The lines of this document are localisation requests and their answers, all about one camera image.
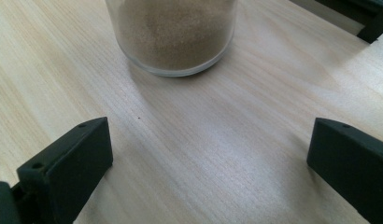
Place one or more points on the black metal two-tier rack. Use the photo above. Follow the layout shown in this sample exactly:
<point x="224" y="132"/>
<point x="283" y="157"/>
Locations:
<point x="371" y="21"/>

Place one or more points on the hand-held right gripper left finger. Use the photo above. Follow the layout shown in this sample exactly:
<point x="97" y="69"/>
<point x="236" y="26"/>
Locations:
<point x="71" y="161"/>

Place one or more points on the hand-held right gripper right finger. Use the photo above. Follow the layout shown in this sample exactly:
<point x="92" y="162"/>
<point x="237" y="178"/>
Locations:
<point x="351" y="161"/>

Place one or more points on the glass jar of brown powder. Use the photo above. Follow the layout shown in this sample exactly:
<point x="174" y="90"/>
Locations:
<point x="174" y="34"/>

